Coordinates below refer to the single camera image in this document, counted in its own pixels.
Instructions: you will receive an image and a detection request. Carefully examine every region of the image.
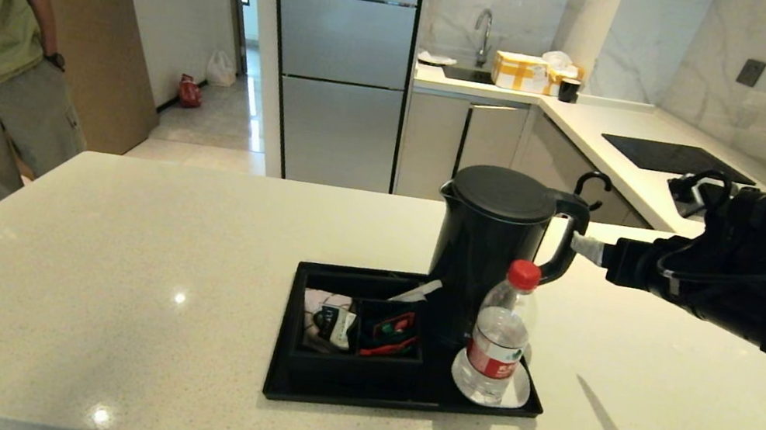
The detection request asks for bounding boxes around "black electric kettle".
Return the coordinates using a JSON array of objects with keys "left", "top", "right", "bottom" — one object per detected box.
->
[{"left": 413, "top": 157, "right": 597, "bottom": 366}]

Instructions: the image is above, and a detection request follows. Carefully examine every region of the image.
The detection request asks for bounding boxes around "clear water bottle red cap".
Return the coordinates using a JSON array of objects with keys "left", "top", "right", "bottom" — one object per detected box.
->
[{"left": 448, "top": 251, "right": 553, "bottom": 413}]

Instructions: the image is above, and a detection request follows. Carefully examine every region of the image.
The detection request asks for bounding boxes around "white tea bag packet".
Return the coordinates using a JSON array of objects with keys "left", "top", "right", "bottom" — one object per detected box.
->
[{"left": 296, "top": 287, "right": 364, "bottom": 359}]

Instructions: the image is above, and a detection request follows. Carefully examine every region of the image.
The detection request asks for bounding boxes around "small black cup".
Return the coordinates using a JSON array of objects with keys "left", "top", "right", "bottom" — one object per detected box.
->
[{"left": 557, "top": 76, "right": 583, "bottom": 105}]

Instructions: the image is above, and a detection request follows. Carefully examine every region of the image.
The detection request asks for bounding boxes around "dark green and red box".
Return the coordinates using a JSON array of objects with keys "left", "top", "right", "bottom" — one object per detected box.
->
[{"left": 362, "top": 300, "right": 424, "bottom": 348}]

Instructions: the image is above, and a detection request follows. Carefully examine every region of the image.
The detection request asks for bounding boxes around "black cabinet hook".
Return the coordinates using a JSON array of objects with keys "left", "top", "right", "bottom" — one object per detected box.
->
[{"left": 570, "top": 168, "right": 615, "bottom": 216}]

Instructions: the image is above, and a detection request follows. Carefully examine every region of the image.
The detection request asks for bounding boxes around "grey corner cabinet front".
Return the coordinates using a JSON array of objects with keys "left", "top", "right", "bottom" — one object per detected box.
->
[{"left": 508, "top": 110, "right": 670, "bottom": 232}]

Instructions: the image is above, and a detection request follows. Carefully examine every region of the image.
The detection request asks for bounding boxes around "black induction cooktop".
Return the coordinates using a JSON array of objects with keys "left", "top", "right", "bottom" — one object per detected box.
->
[{"left": 598, "top": 131, "right": 761, "bottom": 190}]

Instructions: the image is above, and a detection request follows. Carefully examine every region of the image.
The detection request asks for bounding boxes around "grey cabinet door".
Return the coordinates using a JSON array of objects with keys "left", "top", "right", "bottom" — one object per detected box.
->
[
  {"left": 456, "top": 98, "right": 532, "bottom": 181},
  {"left": 393, "top": 90, "right": 471, "bottom": 206}
]

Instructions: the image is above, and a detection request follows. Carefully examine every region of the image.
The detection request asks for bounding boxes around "white round coaster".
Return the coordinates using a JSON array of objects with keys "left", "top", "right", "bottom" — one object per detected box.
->
[{"left": 446, "top": 348, "right": 536, "bottom": 414}]

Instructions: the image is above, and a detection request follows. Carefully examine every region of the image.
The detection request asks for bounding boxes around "white paper stick packet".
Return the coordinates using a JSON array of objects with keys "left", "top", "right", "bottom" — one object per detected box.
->
[{"left": 393, "top": 272, "right": 445, "bottom": 310}]

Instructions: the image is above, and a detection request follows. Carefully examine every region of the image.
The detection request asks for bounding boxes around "yellow white cardboard box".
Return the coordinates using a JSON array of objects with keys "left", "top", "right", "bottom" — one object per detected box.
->
[{"left": 488, "top": 49, "right": 553, "bottom": 96}]

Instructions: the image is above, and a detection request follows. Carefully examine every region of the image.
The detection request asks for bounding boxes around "white tissue bundle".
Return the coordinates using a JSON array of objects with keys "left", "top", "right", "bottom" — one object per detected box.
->
[{"left": 540, "top": 48, "right": 577, "bottom": 73}]

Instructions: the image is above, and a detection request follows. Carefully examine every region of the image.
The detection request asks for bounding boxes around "steel sink basin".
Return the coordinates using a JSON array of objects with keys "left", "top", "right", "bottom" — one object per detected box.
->
[{"left": 442, "top": 61, "right": 496, "bottom": 86}]

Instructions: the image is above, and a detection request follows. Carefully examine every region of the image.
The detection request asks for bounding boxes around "red orange packet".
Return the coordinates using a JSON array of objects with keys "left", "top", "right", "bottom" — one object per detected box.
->
[{"left": 358, "top": 326, "right": 419, "bottom": 366}]

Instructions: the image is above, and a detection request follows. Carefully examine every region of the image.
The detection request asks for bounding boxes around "chrome sink faucet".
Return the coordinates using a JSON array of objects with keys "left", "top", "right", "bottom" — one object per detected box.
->
[{"left": 467, "top": 7, "right": 497, "bottom": 69}]

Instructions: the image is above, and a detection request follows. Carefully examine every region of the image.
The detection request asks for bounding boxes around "black serving tray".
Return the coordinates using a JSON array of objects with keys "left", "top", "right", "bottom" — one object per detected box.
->
[{"left": 260, "top": 249, "right": 564, "bottom": 430}]

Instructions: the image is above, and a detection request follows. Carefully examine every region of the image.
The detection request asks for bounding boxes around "white dish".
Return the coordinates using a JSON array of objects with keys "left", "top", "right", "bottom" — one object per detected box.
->
[{"left": 416, "top": 49, "right": 458, "bottom": 69}]

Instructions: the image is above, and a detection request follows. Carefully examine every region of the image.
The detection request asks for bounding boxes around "black divided organizer box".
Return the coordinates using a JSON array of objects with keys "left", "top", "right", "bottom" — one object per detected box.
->
[{"left": 280, "top": 258, "right": 438, "bottom": 411}]

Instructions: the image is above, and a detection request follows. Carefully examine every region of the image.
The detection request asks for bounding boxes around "silver refrigerator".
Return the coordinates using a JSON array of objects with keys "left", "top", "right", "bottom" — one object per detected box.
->
[{"left": 230, "top": 0, "right": 425, "bottom": 198}]

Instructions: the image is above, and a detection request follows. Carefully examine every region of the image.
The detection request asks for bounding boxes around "white plastic bag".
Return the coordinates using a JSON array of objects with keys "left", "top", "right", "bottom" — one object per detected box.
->
[{"left": 203, "top": 48, "right": 242, "bottom": 90}]

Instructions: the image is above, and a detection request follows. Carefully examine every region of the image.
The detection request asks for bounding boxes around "red bag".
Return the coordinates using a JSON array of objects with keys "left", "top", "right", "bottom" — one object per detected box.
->
[{"left": 174, "top": 74, "right": 207, "bottom": 111}]

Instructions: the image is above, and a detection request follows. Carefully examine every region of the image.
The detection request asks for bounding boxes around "brown wooden door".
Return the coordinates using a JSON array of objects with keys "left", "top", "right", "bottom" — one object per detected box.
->
[{"left": 0, "top": 0, "right": 181, "bottom": 202}]

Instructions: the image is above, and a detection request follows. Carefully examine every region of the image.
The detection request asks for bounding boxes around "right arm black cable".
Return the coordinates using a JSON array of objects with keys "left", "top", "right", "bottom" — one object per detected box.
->
[{"left": 656, "top": 244, "right": 766, "bottom": 297}]

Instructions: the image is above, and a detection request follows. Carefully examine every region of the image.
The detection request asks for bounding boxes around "grey wall socket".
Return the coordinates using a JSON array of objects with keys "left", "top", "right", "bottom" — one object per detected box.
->
[{"left": 737, "top": 56, "right": 766, "bottom": 90}]

